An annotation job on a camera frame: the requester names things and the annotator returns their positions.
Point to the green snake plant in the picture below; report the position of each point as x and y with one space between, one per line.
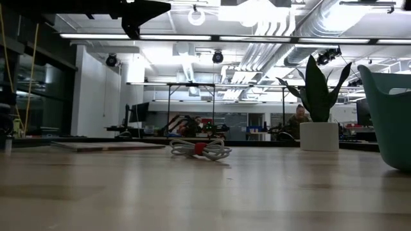
316 96

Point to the black monitor on stand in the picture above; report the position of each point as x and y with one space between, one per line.
364 112
138 112

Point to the white round plant pot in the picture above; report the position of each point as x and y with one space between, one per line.
319 136

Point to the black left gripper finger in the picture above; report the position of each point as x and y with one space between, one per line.
151 9

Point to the black background robot arms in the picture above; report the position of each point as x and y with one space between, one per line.
189 125

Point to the black ceiling spotlight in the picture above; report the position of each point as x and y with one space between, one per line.
327 56
111 60
217 57

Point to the person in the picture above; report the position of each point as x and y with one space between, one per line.
297 123

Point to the black aluminium rig frame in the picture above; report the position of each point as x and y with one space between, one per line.
257 143

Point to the green plastic bin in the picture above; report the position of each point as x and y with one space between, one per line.
390 128

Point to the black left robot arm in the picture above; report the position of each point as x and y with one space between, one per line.
96 6

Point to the long linear ceiling light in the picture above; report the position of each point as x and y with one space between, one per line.
176 37

